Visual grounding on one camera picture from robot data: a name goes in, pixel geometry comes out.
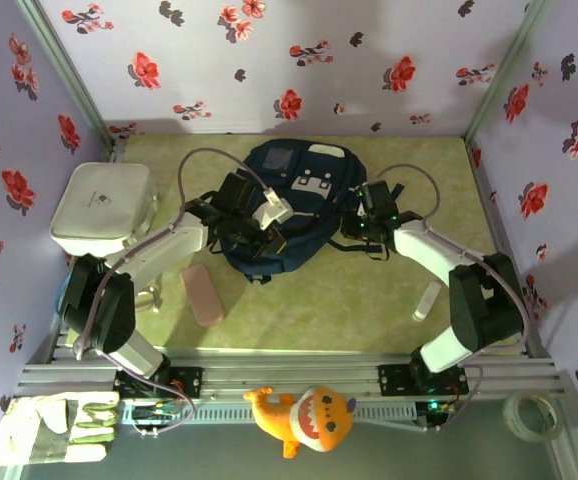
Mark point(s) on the navy blue backpack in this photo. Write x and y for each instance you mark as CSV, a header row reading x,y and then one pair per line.
x,y
309,230

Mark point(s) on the pink pencil case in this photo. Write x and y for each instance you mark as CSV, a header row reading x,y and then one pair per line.
x,y
201,295

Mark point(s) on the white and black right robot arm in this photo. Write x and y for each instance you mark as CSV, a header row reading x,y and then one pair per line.
x,y
429,245

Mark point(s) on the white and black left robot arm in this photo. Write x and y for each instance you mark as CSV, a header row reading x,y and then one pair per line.
x,y
169,245

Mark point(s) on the white tube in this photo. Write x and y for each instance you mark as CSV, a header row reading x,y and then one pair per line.
x,y
426,302

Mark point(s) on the blue stethoscope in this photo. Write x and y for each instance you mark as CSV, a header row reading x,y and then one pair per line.
x,y
144,300

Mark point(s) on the white plastic box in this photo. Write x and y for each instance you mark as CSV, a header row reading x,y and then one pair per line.
x,y
99,200

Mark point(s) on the orange shark plush toy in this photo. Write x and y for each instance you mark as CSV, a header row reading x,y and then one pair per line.
x,y
314,415

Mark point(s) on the small controller board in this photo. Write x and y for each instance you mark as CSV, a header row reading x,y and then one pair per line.
x,y
154,412
436,410

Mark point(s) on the clear tape roll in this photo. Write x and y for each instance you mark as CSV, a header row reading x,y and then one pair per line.
x,y
511,417

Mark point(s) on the white and green work glove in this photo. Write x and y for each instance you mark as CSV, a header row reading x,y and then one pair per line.
x,y
44,430

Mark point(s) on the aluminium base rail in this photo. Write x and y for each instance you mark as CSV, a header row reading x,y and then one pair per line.
x,y
289,375

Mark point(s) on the grey metal frame post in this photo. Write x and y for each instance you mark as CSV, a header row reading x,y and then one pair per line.
x,y
506,65
66,67

